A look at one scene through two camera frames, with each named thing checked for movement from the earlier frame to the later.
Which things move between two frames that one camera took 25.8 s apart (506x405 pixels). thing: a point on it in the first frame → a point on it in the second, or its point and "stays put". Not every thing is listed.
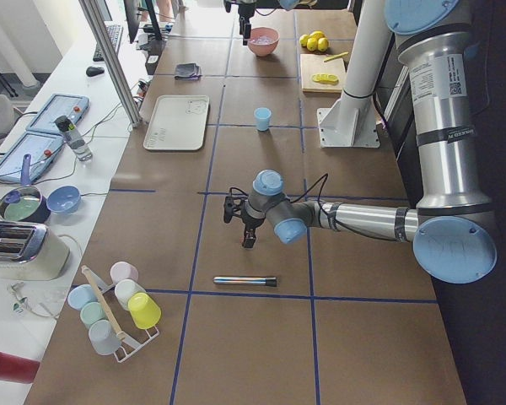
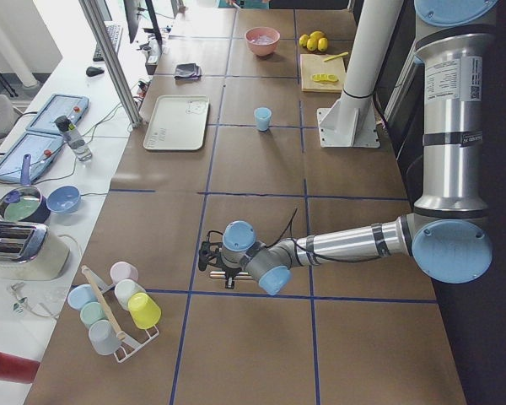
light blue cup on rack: x=81 y=295 stays put
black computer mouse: x=92 y=71 stays put
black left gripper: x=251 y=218 → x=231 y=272
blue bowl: x=64 y=200 stays put
